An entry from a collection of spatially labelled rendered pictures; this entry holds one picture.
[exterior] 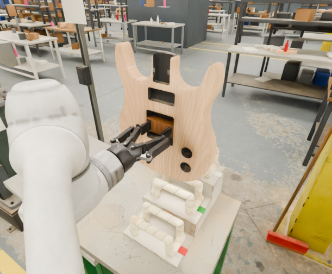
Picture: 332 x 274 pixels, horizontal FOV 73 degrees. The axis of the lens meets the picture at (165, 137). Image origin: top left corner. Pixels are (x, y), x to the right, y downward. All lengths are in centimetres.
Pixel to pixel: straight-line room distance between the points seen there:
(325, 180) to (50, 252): 177
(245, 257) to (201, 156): 158
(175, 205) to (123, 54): 65
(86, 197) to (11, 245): 204
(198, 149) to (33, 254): 49
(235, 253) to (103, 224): 132
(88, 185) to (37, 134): 16
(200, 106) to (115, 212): 72
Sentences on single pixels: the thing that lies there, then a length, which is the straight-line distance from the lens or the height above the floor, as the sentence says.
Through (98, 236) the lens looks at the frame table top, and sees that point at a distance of 109.
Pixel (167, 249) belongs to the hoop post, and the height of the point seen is 100.
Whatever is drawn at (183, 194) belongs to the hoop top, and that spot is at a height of 113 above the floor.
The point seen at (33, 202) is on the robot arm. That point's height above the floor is 162.
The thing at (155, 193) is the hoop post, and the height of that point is 105.
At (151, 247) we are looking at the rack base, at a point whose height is 94.
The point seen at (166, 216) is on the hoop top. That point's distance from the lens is 96.
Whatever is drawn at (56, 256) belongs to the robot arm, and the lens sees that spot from 29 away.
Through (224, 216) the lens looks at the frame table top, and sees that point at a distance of 114.
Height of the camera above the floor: 181
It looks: 33 degrees down
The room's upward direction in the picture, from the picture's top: straight up
